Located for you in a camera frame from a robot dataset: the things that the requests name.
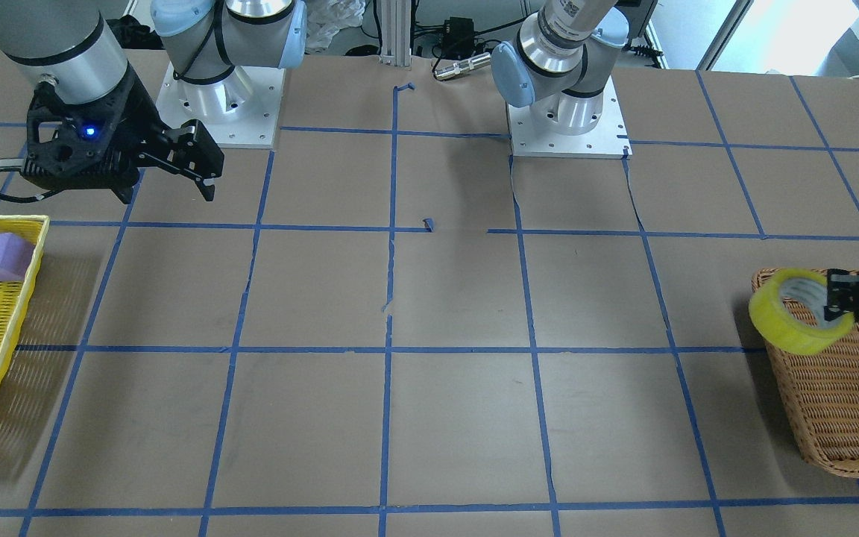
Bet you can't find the brown wicker basket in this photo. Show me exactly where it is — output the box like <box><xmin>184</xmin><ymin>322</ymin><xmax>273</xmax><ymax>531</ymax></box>
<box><xmin>751</xmin><ymin>268</ymin><xmax>859</xmax><ymax>478</ymax></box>

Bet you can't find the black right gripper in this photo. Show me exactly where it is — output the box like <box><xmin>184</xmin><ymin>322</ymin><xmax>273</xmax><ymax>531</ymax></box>
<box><xmin>19</xmin><ymin>67</ymin><xmax>224</xmax><ymax>204</ymax></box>

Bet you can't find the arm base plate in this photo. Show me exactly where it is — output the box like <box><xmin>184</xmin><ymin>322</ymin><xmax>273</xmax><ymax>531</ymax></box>
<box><xmin>506</xmin><ymin>76</ymin><xmax>633</xmax><ymax>160</ymax></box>
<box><xmin>156</xmin><ymin>65</ymin><xmax>289</xmax><ymax>150</ymax></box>

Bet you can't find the purple sponge block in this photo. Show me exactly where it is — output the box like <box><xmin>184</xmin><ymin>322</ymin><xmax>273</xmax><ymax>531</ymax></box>
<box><xmin>0</xmin><ymin>233</ymin><xmax>35</xmax><ymax>282</ymax></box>

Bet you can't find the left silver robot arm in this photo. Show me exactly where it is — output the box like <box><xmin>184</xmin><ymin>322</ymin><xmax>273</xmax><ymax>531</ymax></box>
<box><xmin>491</xmin><ymin>1</ymin><xmax>859</xmax><ymax>327</ymax></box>

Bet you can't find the yellow tape roll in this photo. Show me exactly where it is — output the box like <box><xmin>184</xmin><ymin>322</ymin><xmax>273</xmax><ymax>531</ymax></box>
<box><xmin>749</xmin><ymin>268</ymin><xmax>855</xmax><ymax>356</ymax></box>

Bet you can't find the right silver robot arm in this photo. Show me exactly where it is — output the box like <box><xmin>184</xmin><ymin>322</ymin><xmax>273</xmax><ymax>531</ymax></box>
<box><xmin>0</xmin><ymin>1</ymin><xmax>308</xmax><ymax>204</ymax></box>

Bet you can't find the aluminium frame post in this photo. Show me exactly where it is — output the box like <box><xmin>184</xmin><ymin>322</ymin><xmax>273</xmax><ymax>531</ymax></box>
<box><xmin>373</xmin><ymin>1</ymin><xmax>415</xmax><ymax>70</ymax></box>

